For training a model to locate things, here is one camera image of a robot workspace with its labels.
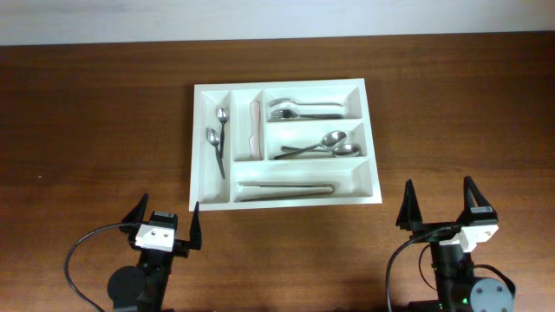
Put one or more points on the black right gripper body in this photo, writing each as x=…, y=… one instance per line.
x=440, y=259

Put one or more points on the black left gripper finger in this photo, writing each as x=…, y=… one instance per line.
x=195, y=233
x=132, y=221

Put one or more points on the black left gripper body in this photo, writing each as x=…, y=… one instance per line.
x=159, y=259

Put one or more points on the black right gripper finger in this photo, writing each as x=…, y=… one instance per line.
x=409, y=217
x=476, y=209

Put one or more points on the small steel teaspoon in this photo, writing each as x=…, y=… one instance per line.
x=213, y=138
x=223, y=117

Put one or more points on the white plastic knife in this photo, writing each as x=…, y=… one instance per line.
x=254, y=142

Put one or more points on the steel fork dark handle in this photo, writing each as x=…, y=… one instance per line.
x=288, y=114

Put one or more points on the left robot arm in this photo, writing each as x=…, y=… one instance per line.
x=142, y=287

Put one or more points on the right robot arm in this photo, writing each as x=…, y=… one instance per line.
x=460, y=284

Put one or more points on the white plastic cutlery tray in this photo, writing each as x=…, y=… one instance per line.
x=355, y=178

